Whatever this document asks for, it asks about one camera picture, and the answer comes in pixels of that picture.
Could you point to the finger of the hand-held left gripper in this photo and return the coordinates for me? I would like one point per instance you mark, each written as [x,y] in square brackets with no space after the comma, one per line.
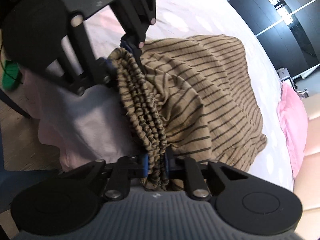
[128,47]
[110,65]

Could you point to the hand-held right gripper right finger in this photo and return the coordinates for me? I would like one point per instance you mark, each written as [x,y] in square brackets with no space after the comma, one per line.
[168,165]

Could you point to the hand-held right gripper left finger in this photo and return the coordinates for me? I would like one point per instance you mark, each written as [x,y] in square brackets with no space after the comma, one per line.
[145,167]

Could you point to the striped olive pants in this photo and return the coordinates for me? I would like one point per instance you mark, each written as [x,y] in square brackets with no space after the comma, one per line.
[200,92]

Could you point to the polka dot bed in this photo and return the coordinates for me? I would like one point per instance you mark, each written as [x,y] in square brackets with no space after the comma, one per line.
[195,12]

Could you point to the dark furniture leg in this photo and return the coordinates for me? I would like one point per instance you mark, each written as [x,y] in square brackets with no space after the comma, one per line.
[12,102]

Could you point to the pink pillow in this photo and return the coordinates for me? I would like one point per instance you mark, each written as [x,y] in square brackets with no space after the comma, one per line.
[292,120]

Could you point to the cream padded headboard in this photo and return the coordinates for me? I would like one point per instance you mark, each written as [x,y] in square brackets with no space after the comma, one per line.
[312,180]

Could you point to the white nightstand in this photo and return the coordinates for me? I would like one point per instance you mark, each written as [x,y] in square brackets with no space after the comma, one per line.
[283,73]

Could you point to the black sliding wardrobe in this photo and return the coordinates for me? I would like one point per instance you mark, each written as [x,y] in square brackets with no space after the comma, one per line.
[282,42]

